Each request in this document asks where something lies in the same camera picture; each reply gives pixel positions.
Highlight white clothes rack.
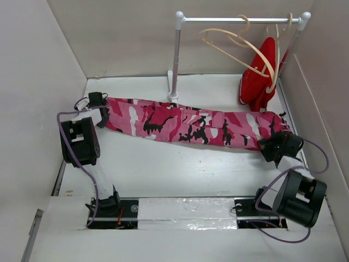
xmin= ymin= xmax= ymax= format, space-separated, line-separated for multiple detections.
xmin=167 ymin=11 xmax=311 ymax=103

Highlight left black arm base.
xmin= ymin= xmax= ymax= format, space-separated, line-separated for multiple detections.
xmin=85 ymin=189 xmax=139 ymax=230

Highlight beige hanger with red garment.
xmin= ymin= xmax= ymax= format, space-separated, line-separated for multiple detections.
xmin=266 ymin=13 xmax=293 ymax=94

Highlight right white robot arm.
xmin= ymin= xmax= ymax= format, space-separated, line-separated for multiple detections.
xmin=252 ymin=132 xmax=329 ymax=228

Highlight empty beige wooden hanger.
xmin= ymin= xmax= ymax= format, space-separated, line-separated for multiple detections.
xmin=198 ymin=15 xmax=275 ymax=79

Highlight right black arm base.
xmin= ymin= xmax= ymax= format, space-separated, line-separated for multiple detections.
xmin=230 ymin=187 xmax=288 ymax=229

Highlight red shorts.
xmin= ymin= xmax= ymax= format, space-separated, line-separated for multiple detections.
xmin=238 ymin=37 xmax=276 ymax=112

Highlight pink camouflage trousers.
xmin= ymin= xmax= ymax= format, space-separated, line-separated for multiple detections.
xmin=106 ymin=98 xmax=290 ymax=151

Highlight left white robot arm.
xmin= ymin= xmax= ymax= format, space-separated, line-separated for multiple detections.
xmin=57 ymin=92 xmax=122 ymax=217

